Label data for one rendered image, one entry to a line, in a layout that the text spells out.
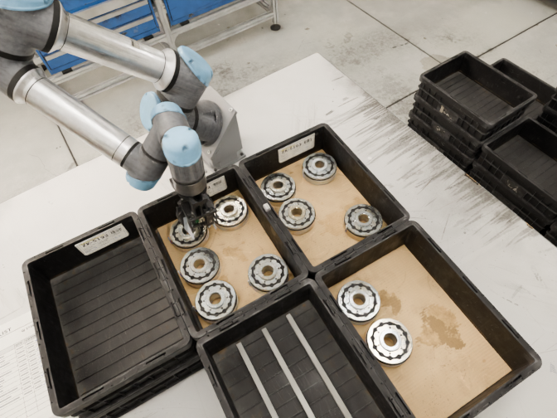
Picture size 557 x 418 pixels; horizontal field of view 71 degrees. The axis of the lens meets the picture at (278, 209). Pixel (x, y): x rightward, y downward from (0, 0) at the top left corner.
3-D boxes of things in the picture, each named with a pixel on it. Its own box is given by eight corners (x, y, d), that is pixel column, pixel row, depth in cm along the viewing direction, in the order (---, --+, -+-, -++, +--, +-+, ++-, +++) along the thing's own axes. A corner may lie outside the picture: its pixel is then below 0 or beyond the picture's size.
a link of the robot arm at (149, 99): (167, 120, 129) (128, 114, 118) (186, 88, 122) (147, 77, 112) (182, 146, 124) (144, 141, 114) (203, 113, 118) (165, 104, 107)
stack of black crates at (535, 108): (451, 112, 225) (464, 79, 205) (486, 90, 233) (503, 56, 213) (509, 154, 206) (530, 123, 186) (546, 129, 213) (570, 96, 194)
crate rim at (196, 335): (138, 213, 106) (135, 208, 104) (237, 167, 113) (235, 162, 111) (196, 344, 86) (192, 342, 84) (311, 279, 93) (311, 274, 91)
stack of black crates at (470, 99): (398, 143, 214) (418, 75, 176) (438, 119, 222) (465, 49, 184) (454, 191, 195) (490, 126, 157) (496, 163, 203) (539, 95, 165)
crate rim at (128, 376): (26, 266, 99) (20, 262, 97) (138, 213, 106) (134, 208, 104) (60, 421, 79) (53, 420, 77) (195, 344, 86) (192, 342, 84)
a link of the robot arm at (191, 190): (166, 167, 89) (200, 156, 92) (170, 181, 93) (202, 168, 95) (178, 191, 85) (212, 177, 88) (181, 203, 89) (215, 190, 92)
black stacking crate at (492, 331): (312, 294, 101) (312, 276, 91) (403, 240, 108) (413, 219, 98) (414, 450, 81) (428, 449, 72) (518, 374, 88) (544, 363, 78)
